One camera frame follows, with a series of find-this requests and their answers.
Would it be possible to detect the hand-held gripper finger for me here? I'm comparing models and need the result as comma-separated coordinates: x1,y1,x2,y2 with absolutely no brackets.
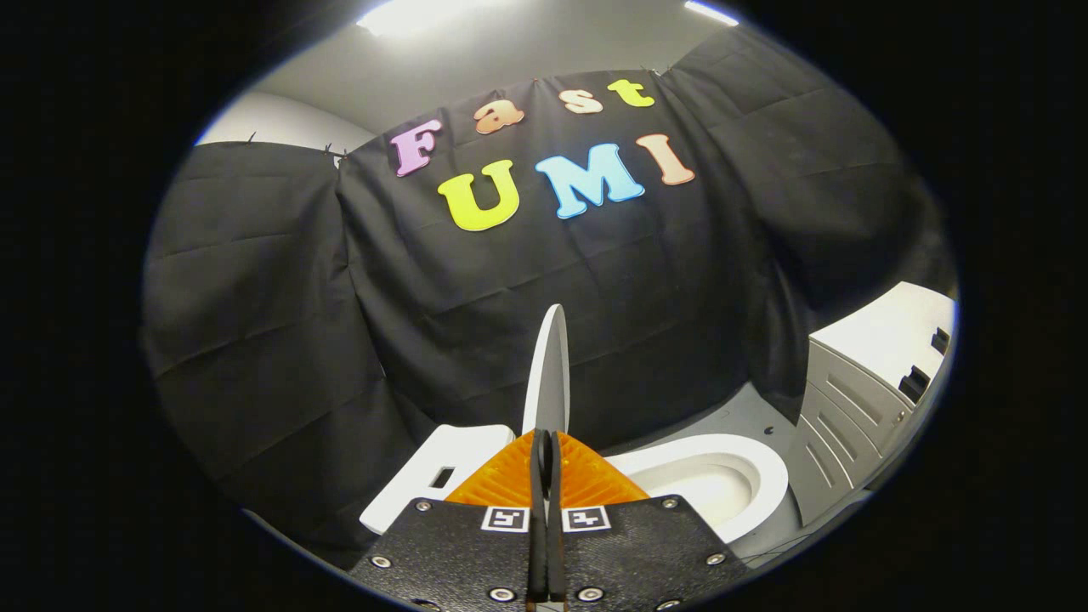
353,429,550,612
549,429,753,612

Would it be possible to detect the white ceramic toilet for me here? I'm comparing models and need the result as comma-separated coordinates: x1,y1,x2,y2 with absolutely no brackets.
360,423,791,545

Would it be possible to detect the black backdrop cloth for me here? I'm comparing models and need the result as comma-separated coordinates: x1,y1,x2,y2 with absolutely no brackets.
140,24,949,570

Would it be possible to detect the white cabinet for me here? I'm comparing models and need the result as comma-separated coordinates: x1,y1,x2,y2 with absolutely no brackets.
786,282,959,528

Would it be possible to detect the large ceiling light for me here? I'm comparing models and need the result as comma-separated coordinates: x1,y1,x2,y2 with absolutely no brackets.
357,0,511,37

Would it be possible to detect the small ceiling light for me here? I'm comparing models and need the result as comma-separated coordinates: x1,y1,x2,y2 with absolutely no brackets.
684,0,739,26

